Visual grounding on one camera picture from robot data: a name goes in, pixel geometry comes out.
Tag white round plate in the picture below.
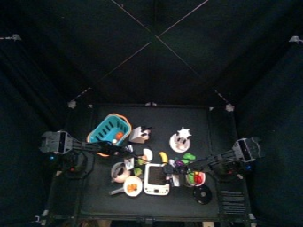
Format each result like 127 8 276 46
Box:
168 133 192 153

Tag white bowl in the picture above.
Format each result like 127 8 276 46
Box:
184 170 207 188

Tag black round disc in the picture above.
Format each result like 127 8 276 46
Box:
192 185 214 206

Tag teal basket with orange rim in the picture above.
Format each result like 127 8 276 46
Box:
86 113 132 158

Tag white toy toaster box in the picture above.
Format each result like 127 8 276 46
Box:
128 125 154 145

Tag red toy pepper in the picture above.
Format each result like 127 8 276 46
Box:
194 171 204 184

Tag grey toy pot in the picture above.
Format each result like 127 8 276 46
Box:
110 161 131 184

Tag green toy vegetable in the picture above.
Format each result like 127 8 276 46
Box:
180 152 198 165

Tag white pan with grey handle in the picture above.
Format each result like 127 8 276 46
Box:
108 175 144 198

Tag small white oval dish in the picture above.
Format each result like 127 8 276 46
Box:
142 148 154 162

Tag yellow toy banana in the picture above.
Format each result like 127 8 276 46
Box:
158 151 170 164

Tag white spiky star toy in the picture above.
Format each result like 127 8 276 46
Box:
176 126 194 140

